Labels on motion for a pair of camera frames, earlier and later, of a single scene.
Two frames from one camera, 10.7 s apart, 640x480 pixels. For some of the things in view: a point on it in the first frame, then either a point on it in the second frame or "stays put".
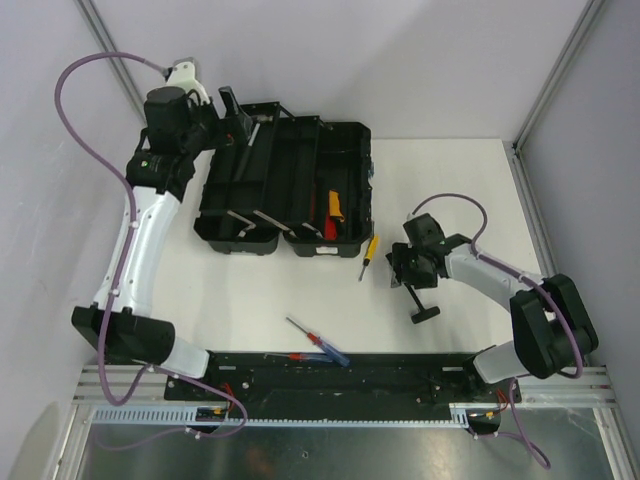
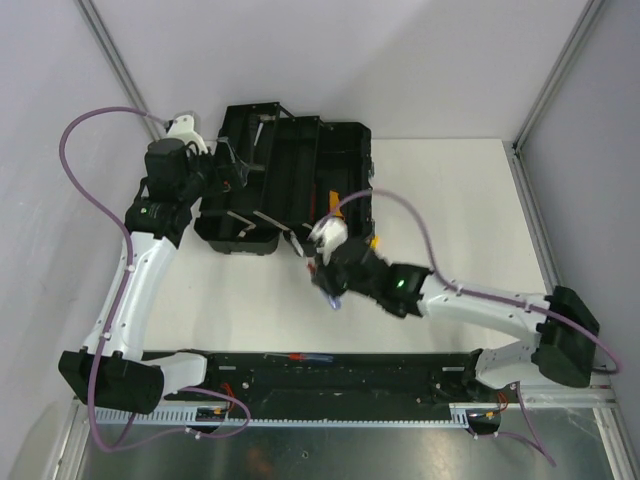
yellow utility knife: [334, 205] stays put
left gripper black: [239, 121] → [236, 170]
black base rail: [444, 378] stays put
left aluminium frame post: [106, 38] stays put
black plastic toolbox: [297, 179] stays put
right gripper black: [401, 254] → [324, 278]
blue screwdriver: [331, 351] → [336, 303]
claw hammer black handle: [246, 152] → [263, 117]
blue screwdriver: [301, 357] stays put
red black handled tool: [313, 202] stays put
